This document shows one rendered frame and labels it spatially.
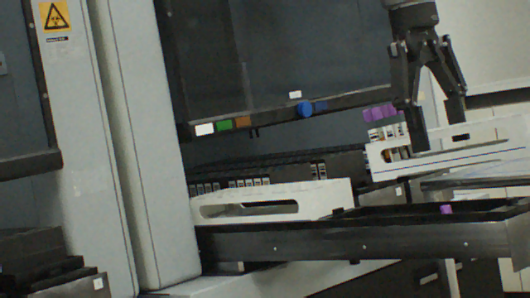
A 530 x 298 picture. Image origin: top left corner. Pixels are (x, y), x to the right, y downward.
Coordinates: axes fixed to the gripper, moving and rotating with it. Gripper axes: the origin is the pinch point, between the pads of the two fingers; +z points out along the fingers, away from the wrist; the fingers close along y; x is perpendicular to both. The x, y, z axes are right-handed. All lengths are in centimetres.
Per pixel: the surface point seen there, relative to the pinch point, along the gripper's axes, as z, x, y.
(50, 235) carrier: 2, 36, -50
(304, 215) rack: 8.0, 15.2, -17.9
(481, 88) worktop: -5, 132, 216
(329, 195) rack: 5.9, 12.9, -13.9
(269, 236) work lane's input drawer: 10.3, 22.0, -19.6
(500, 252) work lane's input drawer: 16.1, -19.9, -20.2
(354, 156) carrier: 2.2, 35.5, 20.5
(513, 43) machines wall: -20, 143, 265
